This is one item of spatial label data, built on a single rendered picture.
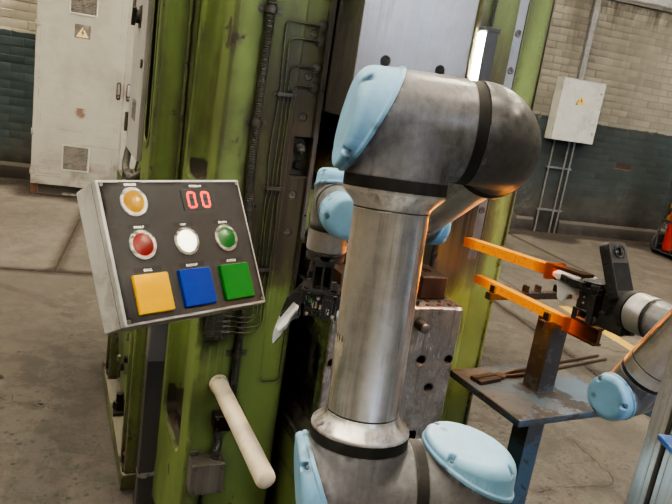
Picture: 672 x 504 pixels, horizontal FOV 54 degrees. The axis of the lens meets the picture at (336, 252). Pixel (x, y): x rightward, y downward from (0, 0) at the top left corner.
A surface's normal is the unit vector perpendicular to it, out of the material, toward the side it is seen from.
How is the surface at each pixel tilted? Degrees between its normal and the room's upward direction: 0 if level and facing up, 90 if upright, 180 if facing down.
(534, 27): 90
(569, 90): 90
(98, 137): 90
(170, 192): 60
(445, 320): 90
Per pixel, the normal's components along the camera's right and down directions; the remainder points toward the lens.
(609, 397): -0.82, 0.02
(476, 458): 0.27, -0.94
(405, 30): 0.38, 0.28
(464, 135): 0.14, 0.24
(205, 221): 0.70, -0.25
